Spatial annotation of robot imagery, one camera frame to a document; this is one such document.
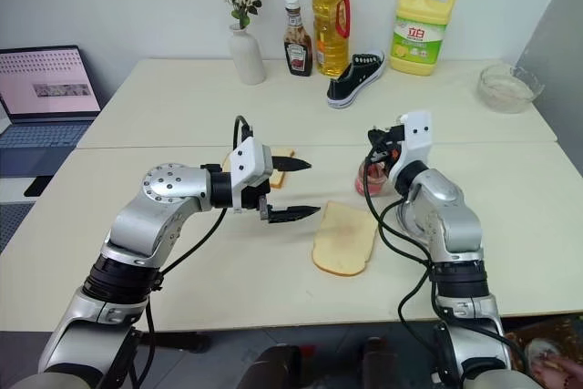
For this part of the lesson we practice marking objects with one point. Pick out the yellow cooking oil bottle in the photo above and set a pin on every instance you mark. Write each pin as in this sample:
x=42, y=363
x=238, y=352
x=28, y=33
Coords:
x=329, y=20

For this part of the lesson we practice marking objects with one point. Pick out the dark rounded shape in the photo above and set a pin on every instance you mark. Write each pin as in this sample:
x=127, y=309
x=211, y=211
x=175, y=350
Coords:
x=273, y=368

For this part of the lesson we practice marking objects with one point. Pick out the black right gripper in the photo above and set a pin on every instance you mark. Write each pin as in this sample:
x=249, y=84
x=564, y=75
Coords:
x=394, y=137

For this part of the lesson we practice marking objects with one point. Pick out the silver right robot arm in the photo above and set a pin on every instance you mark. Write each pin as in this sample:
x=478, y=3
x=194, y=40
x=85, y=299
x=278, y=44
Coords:
x=451, y=220

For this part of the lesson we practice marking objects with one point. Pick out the white ceramic vase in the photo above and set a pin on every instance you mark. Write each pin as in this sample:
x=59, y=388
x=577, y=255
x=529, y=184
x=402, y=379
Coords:
x=247, y=56

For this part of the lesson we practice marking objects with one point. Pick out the flat black phone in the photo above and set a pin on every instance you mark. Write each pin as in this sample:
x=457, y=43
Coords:
x=38, y=185

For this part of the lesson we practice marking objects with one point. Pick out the small white bread slice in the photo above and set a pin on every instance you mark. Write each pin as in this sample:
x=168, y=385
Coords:
x=283, y=153

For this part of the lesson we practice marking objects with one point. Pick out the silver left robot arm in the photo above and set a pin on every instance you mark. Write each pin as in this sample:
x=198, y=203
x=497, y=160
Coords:
x=155, y=220

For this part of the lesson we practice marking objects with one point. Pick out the large white bread slice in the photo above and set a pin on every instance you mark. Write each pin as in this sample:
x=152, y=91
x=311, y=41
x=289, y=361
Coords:
x=344, y=238

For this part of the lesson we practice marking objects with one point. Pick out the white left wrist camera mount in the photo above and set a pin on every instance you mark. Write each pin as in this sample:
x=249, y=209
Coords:
x=248, y=159

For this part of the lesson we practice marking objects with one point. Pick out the black and white sneaker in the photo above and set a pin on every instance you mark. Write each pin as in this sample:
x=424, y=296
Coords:
x=350, y=84

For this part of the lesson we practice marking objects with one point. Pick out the brown ketchup bottle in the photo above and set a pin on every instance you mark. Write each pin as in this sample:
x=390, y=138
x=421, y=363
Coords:
x=298, y=49

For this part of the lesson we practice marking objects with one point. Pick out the brown patterned floor mat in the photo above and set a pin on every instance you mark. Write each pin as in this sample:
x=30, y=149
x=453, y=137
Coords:
x=546, y=339

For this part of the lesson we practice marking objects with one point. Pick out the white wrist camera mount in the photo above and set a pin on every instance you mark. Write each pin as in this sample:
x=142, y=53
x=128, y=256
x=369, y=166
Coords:
x=416, y=134
x=248, y=159

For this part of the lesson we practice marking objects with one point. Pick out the open grey laptop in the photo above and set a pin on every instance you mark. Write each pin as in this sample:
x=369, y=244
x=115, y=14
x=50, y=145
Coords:
x=45, y=84

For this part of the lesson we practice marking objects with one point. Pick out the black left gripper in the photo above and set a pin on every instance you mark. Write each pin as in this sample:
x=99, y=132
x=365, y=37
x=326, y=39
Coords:
x=253, y=194

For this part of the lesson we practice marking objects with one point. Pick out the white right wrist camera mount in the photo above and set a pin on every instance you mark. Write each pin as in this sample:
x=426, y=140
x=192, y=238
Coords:
x=416, y=134

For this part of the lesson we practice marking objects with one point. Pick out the glass jar of red jam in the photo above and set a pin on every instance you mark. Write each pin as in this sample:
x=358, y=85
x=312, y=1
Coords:
x=366, y=184

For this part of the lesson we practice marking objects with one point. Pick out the yellow dish detergent jug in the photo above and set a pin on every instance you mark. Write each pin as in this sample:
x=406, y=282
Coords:
x=416, y=43

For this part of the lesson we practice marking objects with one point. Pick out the clear glass bowl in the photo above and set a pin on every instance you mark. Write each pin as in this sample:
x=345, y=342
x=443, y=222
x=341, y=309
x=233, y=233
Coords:
x=508, y=88

